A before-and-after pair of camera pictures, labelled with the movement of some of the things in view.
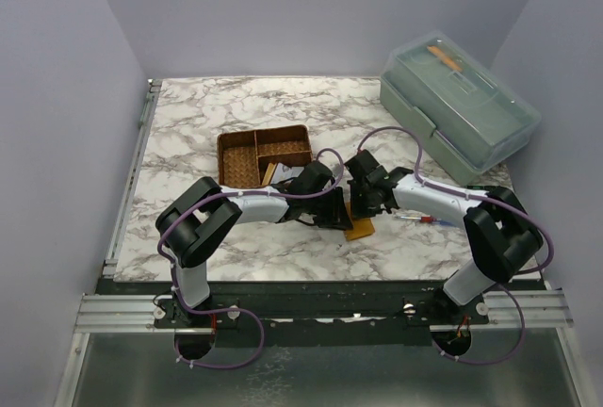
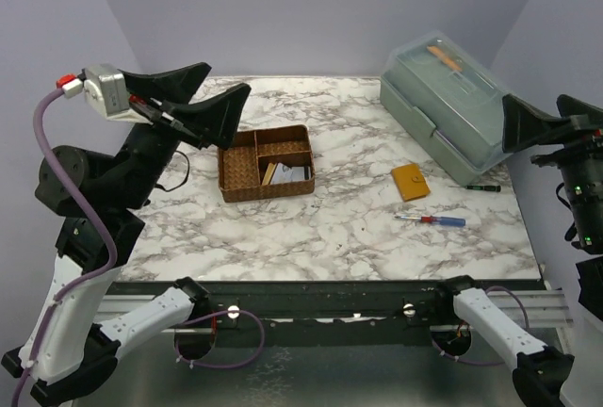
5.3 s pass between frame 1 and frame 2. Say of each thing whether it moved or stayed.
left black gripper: moved
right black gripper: moved
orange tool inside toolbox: stayed
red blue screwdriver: stayed
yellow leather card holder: moved
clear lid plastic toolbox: stayed
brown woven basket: stayed
